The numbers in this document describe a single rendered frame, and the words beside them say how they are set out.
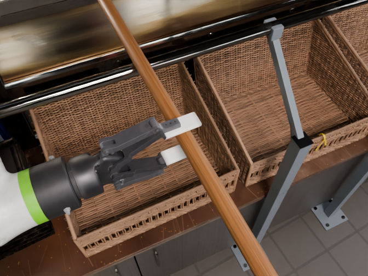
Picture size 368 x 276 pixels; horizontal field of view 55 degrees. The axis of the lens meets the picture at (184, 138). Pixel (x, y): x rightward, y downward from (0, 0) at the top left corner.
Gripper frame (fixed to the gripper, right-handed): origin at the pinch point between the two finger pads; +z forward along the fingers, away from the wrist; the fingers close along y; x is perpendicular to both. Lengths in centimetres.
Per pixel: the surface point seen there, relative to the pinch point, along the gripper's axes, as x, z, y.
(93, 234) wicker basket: -10, -24, 47
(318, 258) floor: 16, 64, 119
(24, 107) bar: -22.9, -25.3, 2.8
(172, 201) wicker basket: -10.2, 0.8, 47.2
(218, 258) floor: -5, 21, 119
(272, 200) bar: 0, 34, 57
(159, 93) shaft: -10.7, -0.3, -1.5
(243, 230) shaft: 20.0, 0.3, -1.5
